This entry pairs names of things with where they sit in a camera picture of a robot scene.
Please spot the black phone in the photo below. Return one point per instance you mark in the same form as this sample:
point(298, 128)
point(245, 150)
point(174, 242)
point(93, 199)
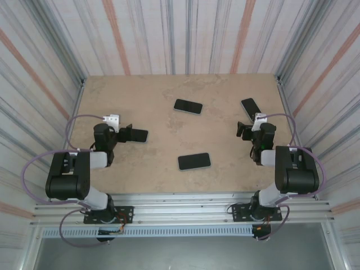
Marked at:
point(246, 111)
point(187, 112)
point(195, 168)

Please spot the light teal phone case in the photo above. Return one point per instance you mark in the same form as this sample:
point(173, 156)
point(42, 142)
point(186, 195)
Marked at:
point(147, 137)

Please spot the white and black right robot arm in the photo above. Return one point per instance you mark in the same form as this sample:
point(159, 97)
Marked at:
point(295, 174)

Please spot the grey metal panel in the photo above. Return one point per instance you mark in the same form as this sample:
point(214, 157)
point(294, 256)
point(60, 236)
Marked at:
point(180, 256)

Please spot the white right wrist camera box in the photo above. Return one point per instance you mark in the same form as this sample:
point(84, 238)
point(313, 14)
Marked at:
point(257, 123)

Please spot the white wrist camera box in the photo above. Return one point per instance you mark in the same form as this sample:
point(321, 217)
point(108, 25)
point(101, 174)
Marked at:
point(257, 123)
point(111, 120)

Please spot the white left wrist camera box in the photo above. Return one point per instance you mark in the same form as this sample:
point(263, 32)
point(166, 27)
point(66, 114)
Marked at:
point(111, 120)

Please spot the aluminium table edge rail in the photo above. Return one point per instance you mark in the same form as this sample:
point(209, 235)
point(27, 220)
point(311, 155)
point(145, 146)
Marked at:
point(76, 107)
point(284, 98)

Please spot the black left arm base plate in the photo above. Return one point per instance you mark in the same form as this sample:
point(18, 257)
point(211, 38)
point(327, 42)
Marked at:
point(126, 212)

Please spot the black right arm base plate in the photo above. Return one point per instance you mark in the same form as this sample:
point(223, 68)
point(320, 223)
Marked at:
point(239, 213)

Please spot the aluminium mounting rail frame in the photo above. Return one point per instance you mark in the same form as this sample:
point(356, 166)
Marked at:
point(180, 208)

